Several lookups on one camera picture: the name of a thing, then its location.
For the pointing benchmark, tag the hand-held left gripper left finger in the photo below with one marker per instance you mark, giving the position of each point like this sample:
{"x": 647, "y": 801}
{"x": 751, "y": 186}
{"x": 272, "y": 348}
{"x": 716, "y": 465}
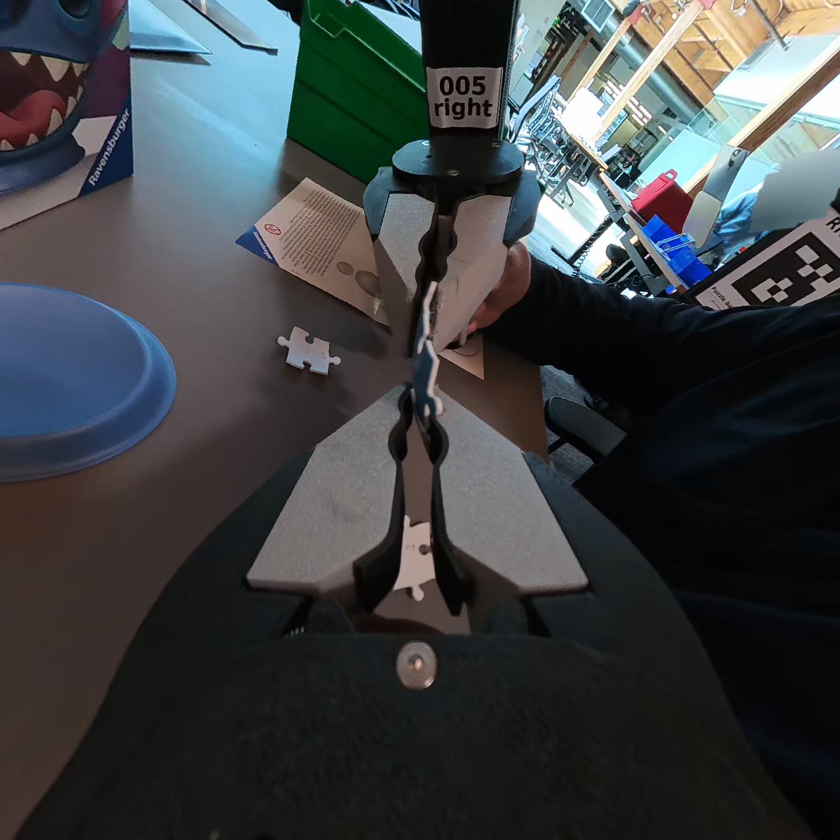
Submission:
{"x": 328, "y": 518}

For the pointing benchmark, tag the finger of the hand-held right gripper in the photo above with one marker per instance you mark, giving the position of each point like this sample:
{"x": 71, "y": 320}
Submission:
{"x": 479, "y": 243}
{"x": 400, "y": 229}

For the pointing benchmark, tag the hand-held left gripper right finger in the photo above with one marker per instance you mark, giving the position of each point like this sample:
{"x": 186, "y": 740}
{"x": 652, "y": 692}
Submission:
{"x": 512, "y": 518}

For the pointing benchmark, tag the blue white puzzle piece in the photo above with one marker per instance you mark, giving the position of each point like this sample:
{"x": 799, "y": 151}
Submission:
{"x": 425, "y": 380}
{"x": 428, "y": 315}

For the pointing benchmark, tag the person's right forearm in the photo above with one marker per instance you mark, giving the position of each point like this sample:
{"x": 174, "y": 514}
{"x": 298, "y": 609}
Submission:
{"x": 623, "y": 341}

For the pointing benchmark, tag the blue round puzzle stand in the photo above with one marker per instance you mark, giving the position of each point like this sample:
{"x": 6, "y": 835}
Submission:
{"x": 65, "y": 380}

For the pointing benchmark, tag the cartoon puzzle box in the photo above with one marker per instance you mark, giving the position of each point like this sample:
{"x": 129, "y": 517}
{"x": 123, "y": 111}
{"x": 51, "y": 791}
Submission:
{"x": 39, "y": 98}

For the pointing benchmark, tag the person's right hand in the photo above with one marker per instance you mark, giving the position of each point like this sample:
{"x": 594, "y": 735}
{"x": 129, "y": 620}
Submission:
{"x": 508, "y": 289}

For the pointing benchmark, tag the white instruction leaflet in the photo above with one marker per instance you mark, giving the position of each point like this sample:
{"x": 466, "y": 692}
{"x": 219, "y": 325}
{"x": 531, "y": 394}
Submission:
{"x": 315, "y": 243}

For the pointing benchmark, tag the black office chair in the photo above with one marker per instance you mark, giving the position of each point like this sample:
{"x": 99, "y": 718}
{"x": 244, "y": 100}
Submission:
{"x": 584, "y": 426}

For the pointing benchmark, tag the green storage bin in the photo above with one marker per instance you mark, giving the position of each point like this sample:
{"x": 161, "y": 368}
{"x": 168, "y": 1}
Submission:
{"x": 354, "y": 85}

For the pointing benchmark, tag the red bag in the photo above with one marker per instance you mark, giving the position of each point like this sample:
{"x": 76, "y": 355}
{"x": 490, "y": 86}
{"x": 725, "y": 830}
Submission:
{"x": 659, "y": 197}

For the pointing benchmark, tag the blue storage bins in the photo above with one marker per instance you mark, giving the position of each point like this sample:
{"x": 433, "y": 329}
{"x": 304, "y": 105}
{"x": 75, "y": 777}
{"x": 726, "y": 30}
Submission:
{"x": 676, "y": 253}

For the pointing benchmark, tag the grey flat pouch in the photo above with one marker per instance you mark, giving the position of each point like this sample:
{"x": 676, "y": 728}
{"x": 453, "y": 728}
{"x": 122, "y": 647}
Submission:
{"x": 229, "y": 19}

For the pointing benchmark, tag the person's dark clothed body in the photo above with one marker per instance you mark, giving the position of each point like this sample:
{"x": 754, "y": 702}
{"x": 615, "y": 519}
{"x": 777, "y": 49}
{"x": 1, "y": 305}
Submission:
{"x": 754, "y": 623}

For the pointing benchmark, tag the black white marker sign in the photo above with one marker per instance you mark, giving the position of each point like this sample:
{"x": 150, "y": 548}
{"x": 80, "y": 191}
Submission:
{"x": 787, "y": 275}

